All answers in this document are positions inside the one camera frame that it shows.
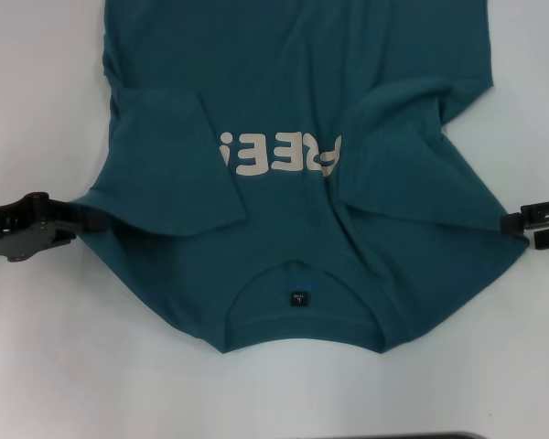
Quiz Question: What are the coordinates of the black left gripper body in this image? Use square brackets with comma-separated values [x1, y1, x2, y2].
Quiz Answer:
[0, 192, 59, 264]

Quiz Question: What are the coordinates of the teal t-shirt with beige print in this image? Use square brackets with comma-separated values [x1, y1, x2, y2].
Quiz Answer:
[75, 0, 531, 358]

